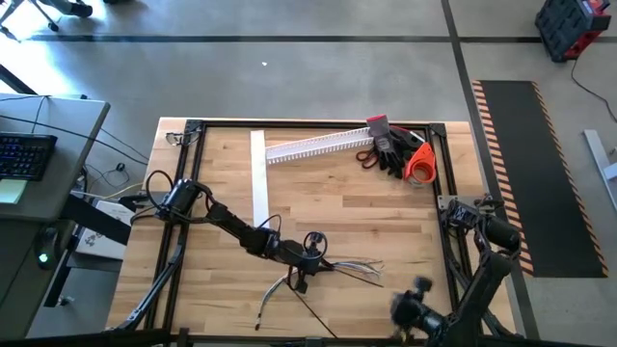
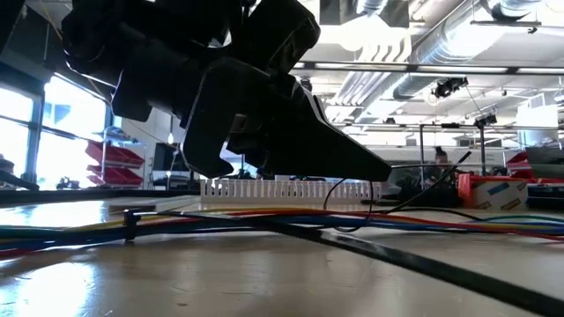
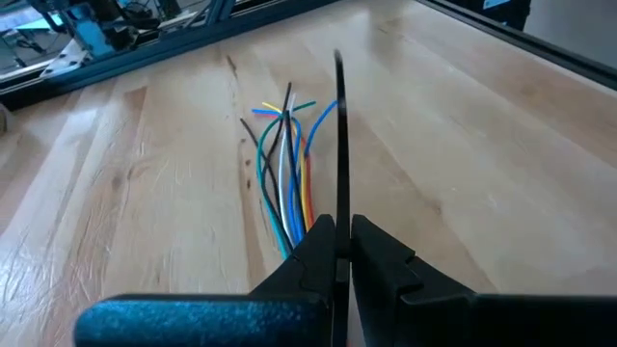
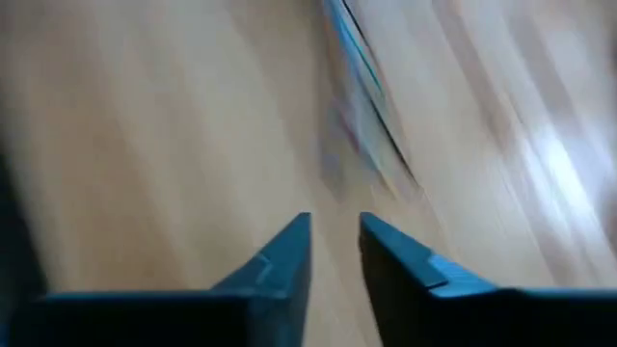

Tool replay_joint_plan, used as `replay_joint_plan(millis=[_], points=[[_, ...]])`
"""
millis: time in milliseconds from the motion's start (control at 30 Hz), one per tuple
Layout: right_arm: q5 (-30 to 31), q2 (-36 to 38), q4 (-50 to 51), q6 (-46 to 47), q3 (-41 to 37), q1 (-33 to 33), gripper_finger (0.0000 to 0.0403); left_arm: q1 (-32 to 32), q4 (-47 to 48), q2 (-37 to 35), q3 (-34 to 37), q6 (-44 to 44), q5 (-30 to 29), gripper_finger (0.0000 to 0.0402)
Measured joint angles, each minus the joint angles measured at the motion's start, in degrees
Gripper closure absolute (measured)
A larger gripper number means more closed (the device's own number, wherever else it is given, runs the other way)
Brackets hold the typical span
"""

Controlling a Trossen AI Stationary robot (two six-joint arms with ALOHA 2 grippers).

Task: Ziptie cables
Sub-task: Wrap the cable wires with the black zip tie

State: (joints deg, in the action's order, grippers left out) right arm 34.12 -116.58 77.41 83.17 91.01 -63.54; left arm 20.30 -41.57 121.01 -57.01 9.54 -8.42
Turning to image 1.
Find black and grey work gloves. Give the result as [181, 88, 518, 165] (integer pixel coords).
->
[365, 114, 420, 179]

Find white desk leg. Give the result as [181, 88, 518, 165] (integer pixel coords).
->
[582, 128, 617, 213]

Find clear safety glasses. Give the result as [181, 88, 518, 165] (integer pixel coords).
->
[165, 129, 189, 147]

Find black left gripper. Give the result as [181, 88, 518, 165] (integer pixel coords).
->
[282, 240, 338, 277]

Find black floor power cable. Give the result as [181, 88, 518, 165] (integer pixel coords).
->
[571, 57, 617, 121]

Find black computer mouse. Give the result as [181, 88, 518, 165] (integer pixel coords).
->
[34, 226, 64, 271]

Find black aluminium table frame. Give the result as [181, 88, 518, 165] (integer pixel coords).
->
[105, 118, 522, 347]

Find green paper note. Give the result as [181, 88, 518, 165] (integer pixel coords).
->
[0, 177, 29, 204]

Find white flat duct cover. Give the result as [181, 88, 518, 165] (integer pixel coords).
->
[250, 129, 271, 228]

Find white cardboard box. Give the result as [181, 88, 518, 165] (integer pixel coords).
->
[74, 200, 131, 261]

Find multicolour wire harness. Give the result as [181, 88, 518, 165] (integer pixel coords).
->
[254, 259, 385, 332]

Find black keyboard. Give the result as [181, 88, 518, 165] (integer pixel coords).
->
[0, 132, 59, 182]

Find black striped floor mat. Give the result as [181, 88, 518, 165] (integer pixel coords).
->
[470, 79, 609, 280]

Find orange tape dispenser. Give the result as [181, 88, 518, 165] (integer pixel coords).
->
[403, 142, 439, 188]

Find white slotted cable duct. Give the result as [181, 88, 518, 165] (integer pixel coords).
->
[264, 125, 376, 166]

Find red-handled scissors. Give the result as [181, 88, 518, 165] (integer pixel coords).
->
[355, 147, 382, 171]

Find black and red toolbox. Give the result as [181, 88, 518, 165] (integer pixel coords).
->
[534, 0, 612, 63]

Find black chair base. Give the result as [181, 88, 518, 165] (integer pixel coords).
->
[0, 0, 93, 42]

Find grey desk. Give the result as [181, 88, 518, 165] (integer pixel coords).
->
[0, 93, 111, 338]

